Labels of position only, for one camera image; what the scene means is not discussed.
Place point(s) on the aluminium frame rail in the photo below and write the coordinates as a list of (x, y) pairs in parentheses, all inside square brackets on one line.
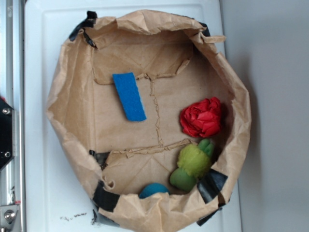
[(12, 177)]

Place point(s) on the white plastic tray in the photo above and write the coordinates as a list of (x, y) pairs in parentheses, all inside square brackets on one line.
[(55, 201)]

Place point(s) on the red crumpled paper ball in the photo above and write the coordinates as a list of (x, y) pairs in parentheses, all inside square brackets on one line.
[(202, 119)]

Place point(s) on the blue rectangular sponge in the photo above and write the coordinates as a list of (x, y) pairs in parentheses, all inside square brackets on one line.
[(129, 95)]

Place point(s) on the crumpled brown paper bag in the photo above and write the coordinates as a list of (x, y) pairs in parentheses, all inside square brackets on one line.
[(176, 63)]

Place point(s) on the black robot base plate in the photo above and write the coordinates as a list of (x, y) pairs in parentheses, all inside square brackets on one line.
[(6, 133)]

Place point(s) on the green plush toy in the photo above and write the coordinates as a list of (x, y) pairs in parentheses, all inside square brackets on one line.
[(193, 162)]

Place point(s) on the blue ball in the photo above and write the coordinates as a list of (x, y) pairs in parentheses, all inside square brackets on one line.
[(151, 189)]

